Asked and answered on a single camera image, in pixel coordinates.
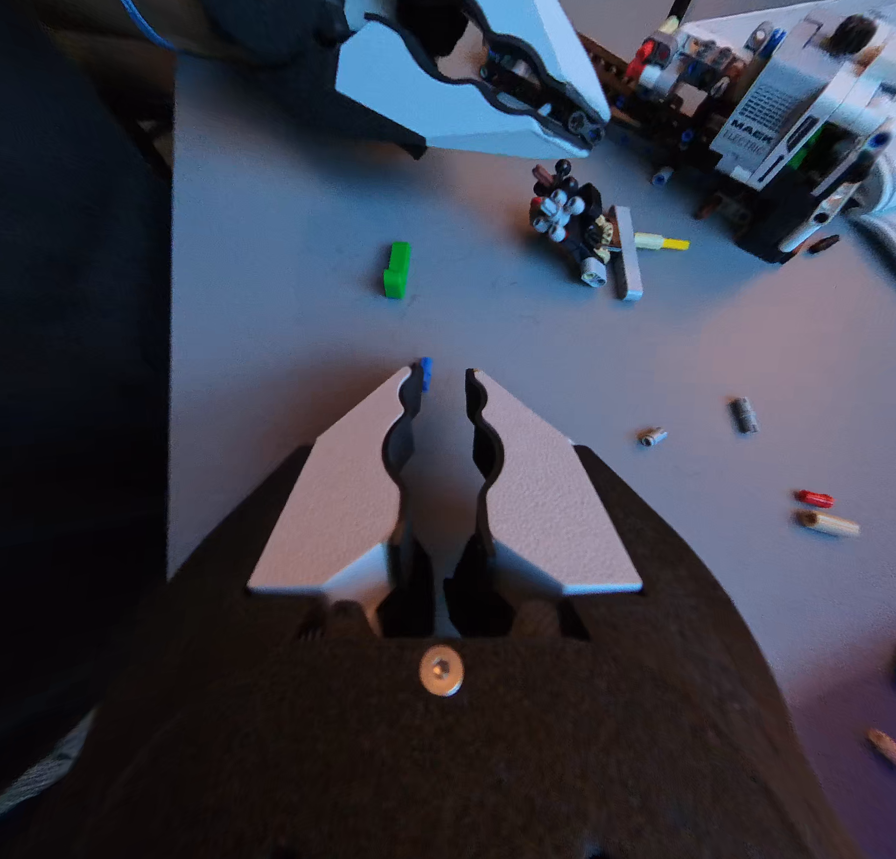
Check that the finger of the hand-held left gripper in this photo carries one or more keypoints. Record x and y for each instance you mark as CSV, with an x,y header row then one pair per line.
x,y
511,4
420,110

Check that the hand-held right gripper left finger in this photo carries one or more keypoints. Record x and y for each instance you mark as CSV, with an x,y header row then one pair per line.
x,y
329,502

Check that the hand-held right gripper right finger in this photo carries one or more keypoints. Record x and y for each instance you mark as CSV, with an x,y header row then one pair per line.
x,y
553,509

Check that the blue lego pin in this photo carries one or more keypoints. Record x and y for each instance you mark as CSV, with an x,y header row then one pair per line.
x,y
425,367

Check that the lego truck model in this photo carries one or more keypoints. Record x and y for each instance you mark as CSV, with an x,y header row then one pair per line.
x,y
770,117

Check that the person's left forearm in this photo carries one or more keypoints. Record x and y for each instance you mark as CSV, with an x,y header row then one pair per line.
x,y
168,4

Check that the light grey lego bush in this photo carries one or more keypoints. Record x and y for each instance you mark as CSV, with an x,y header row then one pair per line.
x,y
651,437

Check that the green lego piece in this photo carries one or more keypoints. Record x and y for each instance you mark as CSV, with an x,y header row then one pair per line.
x,y
396,274

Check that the small black lego subassembly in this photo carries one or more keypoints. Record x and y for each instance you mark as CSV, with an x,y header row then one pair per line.
x,y
574,222

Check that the grey lego pin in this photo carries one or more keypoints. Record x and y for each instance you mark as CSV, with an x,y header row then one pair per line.
x,y
743,414

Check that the red lego pin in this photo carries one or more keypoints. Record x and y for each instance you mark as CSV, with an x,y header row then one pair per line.
x,y
814,499

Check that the tan lego pin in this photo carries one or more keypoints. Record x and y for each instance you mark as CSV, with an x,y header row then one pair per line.
x,y
826,523

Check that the black lego pin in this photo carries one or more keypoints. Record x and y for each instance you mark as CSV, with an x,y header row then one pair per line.
x,y
822,244

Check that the orange lego pin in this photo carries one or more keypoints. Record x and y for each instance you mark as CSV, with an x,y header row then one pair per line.
x,y
883,743

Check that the blue wristband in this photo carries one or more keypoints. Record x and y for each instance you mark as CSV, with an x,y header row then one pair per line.
x,y
133,8

